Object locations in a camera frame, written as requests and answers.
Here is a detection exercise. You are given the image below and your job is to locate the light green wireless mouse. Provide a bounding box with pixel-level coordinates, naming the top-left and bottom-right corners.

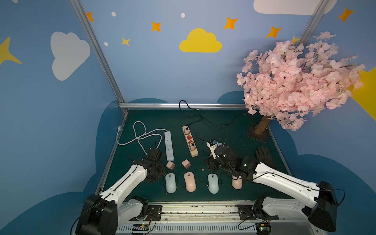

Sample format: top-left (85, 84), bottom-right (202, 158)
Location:
top-left (165, 173), bottom-right (177, 194)

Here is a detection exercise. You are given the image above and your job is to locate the pink USB charger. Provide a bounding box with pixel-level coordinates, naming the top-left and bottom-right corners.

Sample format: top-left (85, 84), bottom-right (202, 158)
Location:
top-left (182, 160), bottom-right (192, 169)
top-left (166, 161), bottom-right (176, 170)

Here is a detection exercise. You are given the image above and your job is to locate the light blue wireless mouse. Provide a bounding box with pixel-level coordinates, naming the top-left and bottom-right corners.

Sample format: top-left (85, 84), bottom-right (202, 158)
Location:
top-left (208, 173), bottom-right (219, 194)

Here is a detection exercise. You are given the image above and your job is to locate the black USB charging cable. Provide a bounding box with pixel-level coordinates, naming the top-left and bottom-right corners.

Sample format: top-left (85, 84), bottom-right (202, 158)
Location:
top-left (195, 168), bottom-right (209, 186)

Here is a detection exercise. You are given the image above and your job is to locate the white power strip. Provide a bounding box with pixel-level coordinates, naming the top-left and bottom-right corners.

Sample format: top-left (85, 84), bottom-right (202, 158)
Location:
top-left (164, 131), bottom-right (174, 162)

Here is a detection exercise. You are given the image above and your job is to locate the pink wireless mouse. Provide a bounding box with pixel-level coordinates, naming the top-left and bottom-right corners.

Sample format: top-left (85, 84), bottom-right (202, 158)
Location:
top-left (184, 172), bottom-right (196, 193)
top-left (232, 176), bottom-right (243, 190)

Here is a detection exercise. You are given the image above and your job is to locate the pink wireless mouse front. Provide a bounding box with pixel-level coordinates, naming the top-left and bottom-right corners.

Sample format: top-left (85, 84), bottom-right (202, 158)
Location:
top-left (184, 172), bottom-right (196, 193)

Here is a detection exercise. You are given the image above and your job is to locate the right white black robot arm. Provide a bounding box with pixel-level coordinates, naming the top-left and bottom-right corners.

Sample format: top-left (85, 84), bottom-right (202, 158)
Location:
top-left (206, 142), bottom-right (340, 232)

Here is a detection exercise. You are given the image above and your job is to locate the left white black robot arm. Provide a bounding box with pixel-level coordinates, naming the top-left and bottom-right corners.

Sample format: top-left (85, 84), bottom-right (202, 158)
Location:
top-left (70, 148), bottom-right (165, 235)

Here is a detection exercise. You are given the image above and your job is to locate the beige wooden power strip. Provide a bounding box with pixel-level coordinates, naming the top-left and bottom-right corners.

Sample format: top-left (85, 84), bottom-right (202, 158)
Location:
top-left (182, 125), bottom-right (198, 157)

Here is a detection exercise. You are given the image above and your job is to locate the black green work glove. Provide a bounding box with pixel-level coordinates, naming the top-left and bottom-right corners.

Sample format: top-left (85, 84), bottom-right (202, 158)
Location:
top-left (255, 146), bottom-right (276, 168)

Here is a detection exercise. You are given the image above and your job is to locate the green circuit board left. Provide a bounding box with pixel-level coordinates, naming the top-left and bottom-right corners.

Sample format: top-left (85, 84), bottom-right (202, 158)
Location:
top-left (131, 224), bottom-right (150, 235)

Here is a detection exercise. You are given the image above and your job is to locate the green circuit board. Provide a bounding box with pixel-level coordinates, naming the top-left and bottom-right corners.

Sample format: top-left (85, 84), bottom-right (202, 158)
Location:
top-left (255, 223), bottom-right (271, 235)
top-left (131, 224), bottom-right (150, 235)

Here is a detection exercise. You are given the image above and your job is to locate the green circuit board right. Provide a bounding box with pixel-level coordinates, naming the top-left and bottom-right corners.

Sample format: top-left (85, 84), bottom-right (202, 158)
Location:
top-left (255, 223), bottom-right (271, 235)

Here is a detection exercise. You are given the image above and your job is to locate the pink cherry blossom tree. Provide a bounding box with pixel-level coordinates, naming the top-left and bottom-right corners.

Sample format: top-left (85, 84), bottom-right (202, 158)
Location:
top-left (237, 32), bottom-right (365, 140)

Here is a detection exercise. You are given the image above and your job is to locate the white power cable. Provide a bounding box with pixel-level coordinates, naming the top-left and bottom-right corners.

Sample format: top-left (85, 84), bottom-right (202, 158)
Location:
top-left (117, 120), bottom-right (168, 155)

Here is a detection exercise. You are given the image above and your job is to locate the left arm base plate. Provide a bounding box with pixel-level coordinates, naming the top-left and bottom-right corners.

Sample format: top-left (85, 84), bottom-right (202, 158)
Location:
top-left (140, 205), bottom-right (163, 221)

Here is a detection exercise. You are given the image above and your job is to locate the black power cable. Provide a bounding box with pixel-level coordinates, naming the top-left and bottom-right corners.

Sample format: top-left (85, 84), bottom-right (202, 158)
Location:
top-left (178, 99), bottom-right (259, 129)

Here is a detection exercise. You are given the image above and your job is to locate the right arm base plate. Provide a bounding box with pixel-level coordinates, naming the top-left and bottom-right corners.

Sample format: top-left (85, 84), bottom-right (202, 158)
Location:
top-left (237, 205), bottom-right (279, 221)

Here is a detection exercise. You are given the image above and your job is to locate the aluminium back frame bar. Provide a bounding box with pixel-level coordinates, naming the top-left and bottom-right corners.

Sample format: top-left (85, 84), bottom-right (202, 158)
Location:
top-left (119, 102), bottom-right (245, 110)

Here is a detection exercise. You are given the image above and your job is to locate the aluminium front rail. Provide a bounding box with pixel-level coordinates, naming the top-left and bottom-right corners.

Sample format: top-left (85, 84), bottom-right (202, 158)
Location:
top-left (71, 201), bottom-right (328, 235)

